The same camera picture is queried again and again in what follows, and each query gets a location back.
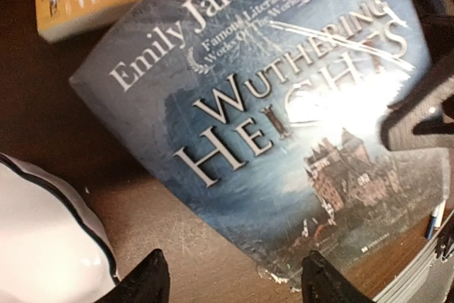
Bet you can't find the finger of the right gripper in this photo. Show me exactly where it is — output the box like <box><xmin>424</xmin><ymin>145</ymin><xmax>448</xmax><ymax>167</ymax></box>
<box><xmin>380</xmin><ymin>76</ymin><xmax>453</xmax><ymax>150</ymax></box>

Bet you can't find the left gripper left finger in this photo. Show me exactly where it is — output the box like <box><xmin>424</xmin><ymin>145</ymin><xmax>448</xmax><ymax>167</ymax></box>
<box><xmin>96</xmin><ymin>248</ymin><xmax>169</xmax><ymax>303</ymax></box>

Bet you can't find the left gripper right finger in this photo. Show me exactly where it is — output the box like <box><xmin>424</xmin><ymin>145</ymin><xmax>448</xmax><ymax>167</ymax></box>
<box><xmin>301</xmin><ymin>250</ymin><xmax>373</xmax><ymax>303</ymax></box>

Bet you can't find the blue Wuthering Heights book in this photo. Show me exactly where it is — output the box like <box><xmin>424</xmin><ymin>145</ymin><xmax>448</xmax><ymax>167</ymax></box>
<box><xmin>70</xmin><ymin>0</ymin><xmax>450</xmax><ymax>288</ymax></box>

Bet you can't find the white scalloped ceramic bowl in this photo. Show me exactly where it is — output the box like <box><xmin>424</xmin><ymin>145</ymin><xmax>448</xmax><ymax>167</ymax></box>
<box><xmin>1</xmin><ymin>154</ymin><xmax>120</xmax><ymax>302</ymax></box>

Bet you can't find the blue capped white marker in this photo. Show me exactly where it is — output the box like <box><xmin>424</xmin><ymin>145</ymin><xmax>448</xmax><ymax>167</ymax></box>
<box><xmin>425</xmin><ymin>199</ymin><xmax>446</xmax><ymax>240</ymax></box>

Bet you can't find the front aluminium rail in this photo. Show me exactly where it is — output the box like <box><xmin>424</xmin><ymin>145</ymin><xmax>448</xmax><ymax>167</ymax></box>
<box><xmin>374</xmin><ymin>216</ymin><xmax>453</xmax><ymax>302</ymax></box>

